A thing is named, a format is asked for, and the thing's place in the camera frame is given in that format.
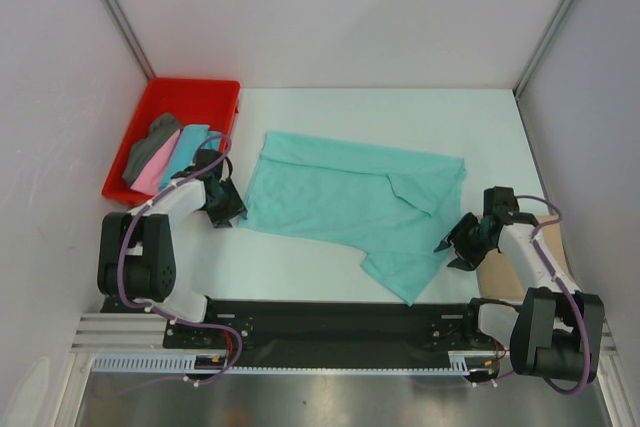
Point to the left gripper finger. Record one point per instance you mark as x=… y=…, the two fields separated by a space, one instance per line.
x=219 y=223
x=236 y=208

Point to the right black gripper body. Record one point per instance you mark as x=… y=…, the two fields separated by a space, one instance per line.
x=469 y=241

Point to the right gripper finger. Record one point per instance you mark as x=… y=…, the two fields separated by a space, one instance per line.
x=451 y=240
x=461 y=263

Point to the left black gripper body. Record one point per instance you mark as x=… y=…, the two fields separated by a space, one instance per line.
x=225 y=207

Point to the mint green t shirt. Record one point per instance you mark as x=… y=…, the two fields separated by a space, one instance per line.
x=394 y=205

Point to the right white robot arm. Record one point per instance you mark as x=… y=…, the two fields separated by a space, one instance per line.
x=555 y=332

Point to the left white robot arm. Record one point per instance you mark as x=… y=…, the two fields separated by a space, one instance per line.
x=137 y=262

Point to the folded beige t shirt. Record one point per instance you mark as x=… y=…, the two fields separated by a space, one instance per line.
x=497 y=278

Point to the blue t shirt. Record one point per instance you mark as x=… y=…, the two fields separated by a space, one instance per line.
x=192 y=137

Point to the pink t shirt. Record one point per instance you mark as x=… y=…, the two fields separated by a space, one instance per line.
x=148 y=180

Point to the grey t shirt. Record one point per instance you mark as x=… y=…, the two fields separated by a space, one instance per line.
x=141 y=152

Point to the red plastic bin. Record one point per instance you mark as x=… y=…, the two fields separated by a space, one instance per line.
x=191 y=101

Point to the white slotted cable duct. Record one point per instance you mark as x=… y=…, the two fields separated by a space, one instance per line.
x=456 y=364

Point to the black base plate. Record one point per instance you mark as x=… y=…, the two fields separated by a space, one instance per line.
x=339 y=336

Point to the aluminium rail frame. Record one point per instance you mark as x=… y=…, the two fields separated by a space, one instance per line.
x=237 y=264

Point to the left aluminium corner post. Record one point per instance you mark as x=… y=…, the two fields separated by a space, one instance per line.
x=127 y=33

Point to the aluminium corner post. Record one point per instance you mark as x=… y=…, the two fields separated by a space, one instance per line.
x=551 y=31
x=127 y=33

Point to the right aluminium corner post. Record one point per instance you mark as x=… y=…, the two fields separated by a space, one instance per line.
x=551 y=31

